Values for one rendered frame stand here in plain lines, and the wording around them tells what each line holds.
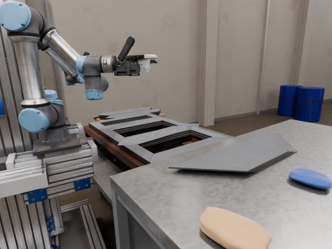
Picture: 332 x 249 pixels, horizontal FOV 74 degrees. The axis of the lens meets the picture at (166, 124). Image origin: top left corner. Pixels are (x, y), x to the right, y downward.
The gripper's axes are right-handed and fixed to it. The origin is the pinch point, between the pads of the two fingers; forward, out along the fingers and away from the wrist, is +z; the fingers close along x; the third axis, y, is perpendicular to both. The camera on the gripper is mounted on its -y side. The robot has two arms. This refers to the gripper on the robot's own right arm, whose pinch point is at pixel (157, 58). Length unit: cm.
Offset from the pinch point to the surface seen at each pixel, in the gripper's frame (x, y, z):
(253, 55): -484, -84, 262
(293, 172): 34, 43, 43
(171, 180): 30, 45, 3
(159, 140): -74, 53, 1
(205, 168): 28, 42, 15
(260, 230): 60, 46, 19
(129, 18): -330, -128, -43
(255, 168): 28, 43, 33
